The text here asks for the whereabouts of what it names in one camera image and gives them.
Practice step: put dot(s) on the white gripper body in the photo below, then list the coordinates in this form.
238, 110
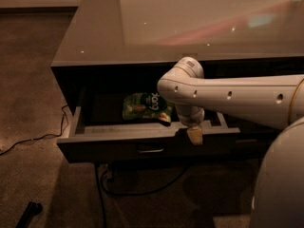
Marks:
194, 119

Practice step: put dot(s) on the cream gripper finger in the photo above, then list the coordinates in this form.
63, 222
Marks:
195, 134

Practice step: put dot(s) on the drawer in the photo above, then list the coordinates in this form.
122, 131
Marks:
140, 142

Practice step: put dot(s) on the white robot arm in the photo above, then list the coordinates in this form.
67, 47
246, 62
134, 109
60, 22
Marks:
276, 101

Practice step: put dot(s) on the dark cabinet with glossy top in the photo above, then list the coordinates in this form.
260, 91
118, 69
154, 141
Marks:
115, 48

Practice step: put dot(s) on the green snack bag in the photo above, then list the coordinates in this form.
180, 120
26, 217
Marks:
147, 106

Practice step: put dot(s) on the black cylindrical floor object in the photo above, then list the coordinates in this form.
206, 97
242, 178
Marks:
33, 209

